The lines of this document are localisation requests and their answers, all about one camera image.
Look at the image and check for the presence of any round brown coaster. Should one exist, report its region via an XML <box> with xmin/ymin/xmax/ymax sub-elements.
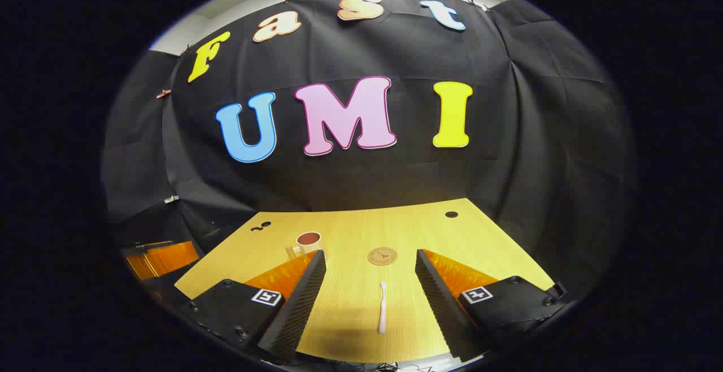
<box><xmin>368</xmin><ymin>247</ymin><xmax>398</xmax><ymax>266</ymax></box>

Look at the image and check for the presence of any black backdrop cloth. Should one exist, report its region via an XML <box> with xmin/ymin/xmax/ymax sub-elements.
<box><xmin>102</xmin><ymin>0</ymin><xmax>636</xmax><ymax>305</ymax></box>

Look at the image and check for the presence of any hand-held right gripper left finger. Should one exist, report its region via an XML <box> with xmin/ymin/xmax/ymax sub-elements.
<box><xmin>175</xmin><ymin>250</ymin><xmax>327</xmax><ymax>364</ymax></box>

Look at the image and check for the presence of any yellow wooden desktop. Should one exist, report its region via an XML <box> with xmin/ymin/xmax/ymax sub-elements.
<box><xmin>174</xmin><ymin>198</ymin><xmax>556</xmax><ymax>364</ymax></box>

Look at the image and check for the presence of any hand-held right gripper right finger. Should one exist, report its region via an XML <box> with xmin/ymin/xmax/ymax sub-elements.
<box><xmin>415</xmin><ymin>249</ymin><xmax>568</xmax><ymax>363</ymax></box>

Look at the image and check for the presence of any pale pink toothbrush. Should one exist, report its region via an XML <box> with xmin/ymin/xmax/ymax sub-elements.
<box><xmin>377</xmin><ymin>281</ymin><xmax>388</xmax><ymax>334</ymax></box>

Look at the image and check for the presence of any beige cup with handle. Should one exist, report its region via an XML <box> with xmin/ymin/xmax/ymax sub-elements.
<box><xmin>285</xmin><ymin>231</ymin><xmax>324</xmax><ymax>261</ymax></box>

